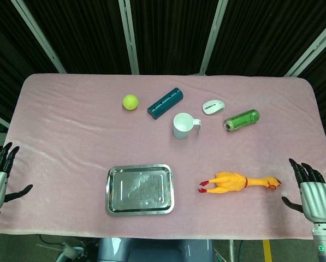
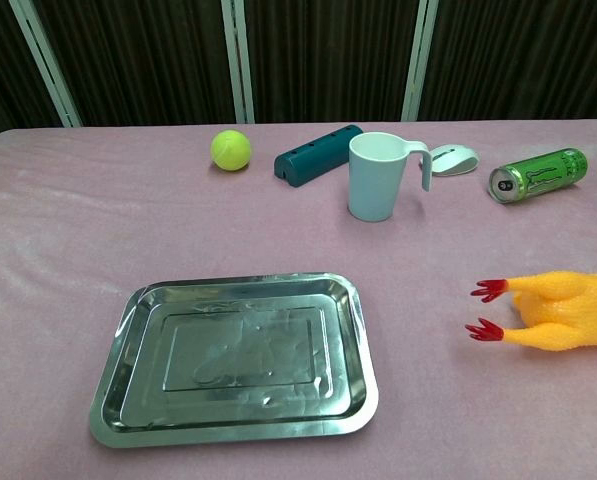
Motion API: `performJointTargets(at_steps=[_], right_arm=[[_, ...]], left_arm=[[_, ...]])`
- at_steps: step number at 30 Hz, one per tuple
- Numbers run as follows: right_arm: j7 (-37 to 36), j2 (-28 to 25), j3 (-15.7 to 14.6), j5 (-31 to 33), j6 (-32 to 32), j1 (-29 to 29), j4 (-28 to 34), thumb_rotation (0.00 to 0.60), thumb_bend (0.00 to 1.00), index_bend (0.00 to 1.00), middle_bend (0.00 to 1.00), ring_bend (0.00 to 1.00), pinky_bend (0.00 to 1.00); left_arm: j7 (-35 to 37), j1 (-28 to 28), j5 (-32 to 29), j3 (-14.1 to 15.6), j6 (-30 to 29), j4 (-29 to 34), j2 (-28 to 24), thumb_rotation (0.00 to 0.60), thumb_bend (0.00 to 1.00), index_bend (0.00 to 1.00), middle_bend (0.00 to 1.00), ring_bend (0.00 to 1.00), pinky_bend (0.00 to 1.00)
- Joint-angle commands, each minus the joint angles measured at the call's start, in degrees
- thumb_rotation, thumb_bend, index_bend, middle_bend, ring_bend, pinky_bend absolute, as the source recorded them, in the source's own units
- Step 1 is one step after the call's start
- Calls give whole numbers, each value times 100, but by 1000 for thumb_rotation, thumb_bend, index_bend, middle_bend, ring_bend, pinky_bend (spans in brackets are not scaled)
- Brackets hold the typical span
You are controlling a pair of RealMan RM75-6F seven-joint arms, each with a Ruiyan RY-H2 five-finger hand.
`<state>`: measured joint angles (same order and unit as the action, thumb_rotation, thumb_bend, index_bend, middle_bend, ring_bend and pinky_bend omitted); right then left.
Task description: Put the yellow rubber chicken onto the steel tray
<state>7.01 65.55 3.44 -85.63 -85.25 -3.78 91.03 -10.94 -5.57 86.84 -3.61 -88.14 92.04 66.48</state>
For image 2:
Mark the yellow rubber chicken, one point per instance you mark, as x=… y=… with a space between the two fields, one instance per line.
x=553 y=310

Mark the rectangular metal tray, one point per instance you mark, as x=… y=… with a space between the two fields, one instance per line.
x=238 y=350

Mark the white plastic mug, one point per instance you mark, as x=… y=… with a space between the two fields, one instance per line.
x=373 y=185

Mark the yellow-green tennis ball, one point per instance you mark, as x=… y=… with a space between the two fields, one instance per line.
x=231 y=150

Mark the white computer mouse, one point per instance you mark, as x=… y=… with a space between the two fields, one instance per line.
x=455 y=162

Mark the pink table cloth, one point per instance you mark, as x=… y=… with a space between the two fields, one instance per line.
x=78 y=225

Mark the green drink can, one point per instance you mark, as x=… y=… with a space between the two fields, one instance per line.
x=543 y=175

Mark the black pleated curtain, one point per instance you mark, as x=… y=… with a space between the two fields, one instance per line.
x=128 y=50

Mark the white metal frame post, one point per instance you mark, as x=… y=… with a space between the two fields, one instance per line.
x=419 y=60
x=238 y=60
x=45 y=60

